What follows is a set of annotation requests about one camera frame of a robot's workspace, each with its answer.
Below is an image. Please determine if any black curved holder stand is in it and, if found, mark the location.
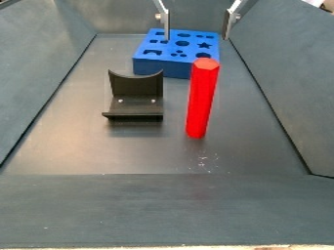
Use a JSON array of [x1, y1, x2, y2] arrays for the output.
[[102, 71, 165, 121]]

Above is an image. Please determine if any blue foam shape board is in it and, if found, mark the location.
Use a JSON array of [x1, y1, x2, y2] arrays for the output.
[[132, 28, 219, 79]]

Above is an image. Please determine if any red hexagonal peg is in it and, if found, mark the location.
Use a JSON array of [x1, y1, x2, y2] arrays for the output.
[[186, 58, 221, 139]]

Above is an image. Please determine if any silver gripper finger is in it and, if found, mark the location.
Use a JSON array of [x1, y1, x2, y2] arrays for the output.
[[222, 0, 245, 40], [152, 0, 170, 40]]

